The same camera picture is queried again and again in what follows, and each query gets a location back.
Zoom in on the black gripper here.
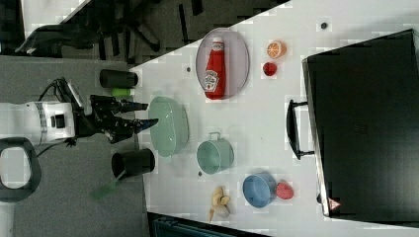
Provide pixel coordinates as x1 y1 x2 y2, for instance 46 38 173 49
75 95 158 143

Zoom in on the black oven door handle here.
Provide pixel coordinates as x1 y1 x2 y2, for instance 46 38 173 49
286 100 314 159

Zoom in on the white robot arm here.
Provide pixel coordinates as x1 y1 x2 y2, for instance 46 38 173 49
1 95 158 203

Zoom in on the green marker pen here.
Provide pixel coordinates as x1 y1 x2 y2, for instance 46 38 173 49
112 88 135 97

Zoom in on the green oval colander basket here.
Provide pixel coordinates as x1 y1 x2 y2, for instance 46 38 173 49
148 96 189 157

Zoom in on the red ketchup bottle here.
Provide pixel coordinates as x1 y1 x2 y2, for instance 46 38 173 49
205 37 226 100

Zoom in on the green metal cup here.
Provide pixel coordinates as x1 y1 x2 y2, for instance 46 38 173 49
197 131 234 175

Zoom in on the black office chair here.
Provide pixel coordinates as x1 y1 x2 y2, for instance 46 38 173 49
14 0 160 57

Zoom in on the dark blue crate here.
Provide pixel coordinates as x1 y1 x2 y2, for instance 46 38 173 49
147 211 268 237

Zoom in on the grey round plate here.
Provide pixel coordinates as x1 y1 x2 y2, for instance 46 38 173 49
196 28 249 100

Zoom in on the peeled banana toy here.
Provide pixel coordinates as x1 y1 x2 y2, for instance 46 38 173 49
209 187 230 221

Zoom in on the red strawberry toy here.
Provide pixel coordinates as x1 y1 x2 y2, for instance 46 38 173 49
263 62 278 76

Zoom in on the blue bowl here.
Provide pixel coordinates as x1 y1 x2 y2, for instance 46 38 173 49
242 173 277 208

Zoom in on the orange slice toy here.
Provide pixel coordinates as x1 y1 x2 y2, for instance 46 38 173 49
266 40 287 59

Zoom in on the red heart toy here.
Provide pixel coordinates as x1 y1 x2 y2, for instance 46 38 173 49
276 182 293 199

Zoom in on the upper black cylinder post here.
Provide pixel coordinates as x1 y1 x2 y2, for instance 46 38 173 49
100 69 138 88

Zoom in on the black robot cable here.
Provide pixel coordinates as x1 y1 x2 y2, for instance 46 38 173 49
37 77 70 103

